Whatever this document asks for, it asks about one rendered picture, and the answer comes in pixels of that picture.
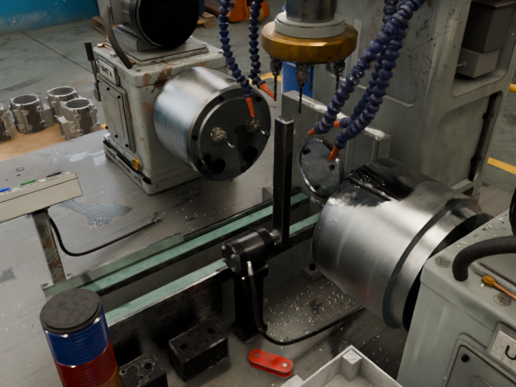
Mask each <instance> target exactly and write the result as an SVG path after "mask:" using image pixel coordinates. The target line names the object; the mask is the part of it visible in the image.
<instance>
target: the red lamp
mask: <svg viewBox="0 0 516 387"><path fill-rule="evenodd" d="M53 360H54V362H55V366H56V368H57V370H58V374H59V377H60V380H61V383H62V385H63V386H64V387H101V386H102V385H104V384H105V383H106V382H107V381H108V380H109V379H110V378H111V377H112V375H113V374H114V371H115V369H116V359H115V355H114V350H113V346H112V343H111V337H110V339H109V343H108V344H107V347H106V348H105V350H104V351H103V352H102V353H101V354H100V355H99V356H98V357H96V358H95V359H92V360H91V361H89V362H86V363H84V364H80V365H64V364H61V363H60V362H57V361H56V360H55V359H54V358H53Z"/></svg>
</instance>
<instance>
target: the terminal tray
mask: <svg viewBox="0 0 516 387"><path fill-rule="evenodd" d="M351 353H353V354H355V355H356V359H355V360H351V359H350V358H349V354H351ZM297 387H403V386H401V385H400V384H399V383H398V382H397V381H395V380H394V379H393V378H392V377H391V376H389V375H388V374H387V373H386V372H384V371H383V370H382V369H380V368H379V367H378V366H377V365H376V364H375V363H374V362H372V361H371V360H370V359H368V358H367V357H366V356H364V355H363V354H362V353H361V352H360V351H359V350H358V349H356V348H355V347H354V346H352V345H351V346H349V347H348V348H347V349H345V350H344V351H343V352H341V353H340V354H338V355H337V356H336V357H335V358H334V359H332V360H331V361H330V362H328V363H327V364H325V365H324V366H323V367H322V368H321V369H319V370H318V371H317V372H315V373H314V374H312V375H311V376H310V377H309V378H308V379H306V380H305V381H304V382H302V383H301V384H300V385H298V386H297Z"/></svg>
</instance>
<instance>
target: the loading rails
mask: <svg viewBox="0 0 516 387"><path fill-rule="evenodd" d="M291 205H292V210H291V211H290V223H289V244H287V245H285V246H283V247H281V246H279V245H278V244H277V243H274V244H275V252H274V254H273V256H271V257H269V258H267V259H265V260H264V262H265V263H267V264H268V265H269V274H268V276H265V277H263V295H264V294H266V293H268V292H269V291H271V290H273V289H275V288H277V287H278V286H281V285H283V284H284V283H286V282H288V281H290V280H292V279H293V278H295V277H297V276H299V275H301V274H302V275H303V276H304V277H305V278H306V279H308V281H310V282H312V281H313V280H315V279H317V278H319V277H320V276H322V275H323V274H322V273H321V272H320V271H318V269H317V268H316V265H315V263H314V261H313V253H312V247H313V234H314V230H315V227H314V223H315V222H317V220H318V219H319V215H320V214H321V212H322V211H321V212H319V213H317V214H315V215H313V216H311V217H308V216H309V197H308V196H307V195H305V194H304V193H303V192H301V187H296V188H294V189H292V190H291ZM256 227H263V228H265V229H266V230H267V231H268V232H269V233H271V232H272V229H273V198H270V199H268V200H265V201H263V202H261V203H258V204H256V205H254V206H251V207H249V208H246V209H245V210H241V211H240V212H238V213H235V214H233V215H230V216H228V217H225V218H223V219H221V220H218V221H216V222H214V223H211V224H209V225H207V226H205V227H202V228H200V229H198V230H195V231H193V232H190V233H188V234H185V235H183V236H182V234H181V232H179V233H175V234H173V235H171V236H168V237H166V238H163V239H162V240H158V241H157V242H155V243H152V244H149V245H147V246H144V247H142V248H140V249H138V250H135V251H133V252H131V253H128V254H125V255H123V256H120V257H118V258H116V259H114V260H111V261H109V262H106V263H104V264H101V265H100V266H96V267H95V268H92V269H90V270H87V271H85V272H83V273H80V274H78V275H76V276H73V277H71V278H68V279H66V280H63V281H61V282H59V283H56V284H54V285H52V286H49V287H47V288H44V289H43V292H44V295H45V298H46V302H47V301H49V299H51V298H52V297H53V296H55V295H57V294H58V293H61V292H63V291H65V290H68V289H77V288H79V289H89V290H92V291H94V292H96V293H97V294H98V295H99V296H100V298H101V301H102V305H103V309H104V314H105V318H106V321H107V327H108V330H109V333H110V337H111V343H112V346H113V350H114V355H115V359H116V362H117V367H118V368H119V367H121V366H123V365H125V364H127V363H129V362H131V361H133V360H134V359H136V358H137V357H139V356H142V355H143V354H145V353H146V352H149V351H152V352H153V354H154V355H155V356H156V357H158V356H159V355H161V354H163V353H165V352H166V351H168V349H167V343H168V341H170V340H171V339H173V338H175V337H177V336H179V335H180V334H182V333H184V332H187V331H188V330H190V329H192V328H193V327H195V326H197V325H199V324H201V323H203V322H205V321H207V320H208V319H210V318H213V319H214V320H215V321H216V323H220V322H221V321H223V316H225V315H227V314H229V313H231V312H232V311H234V310H235V299H234V278H233V277H232V276H231V275H229V270H228V266H227V265H226V263H223V261H222V259H223V256H222V252H221V247H222V244H223V242H225V241H227V240H230V239H232V238H234V239H236V238H237V237H240V236H242V235H244V234H246V233H249V231H250V230H252V229H254V228H256Z"/></svg>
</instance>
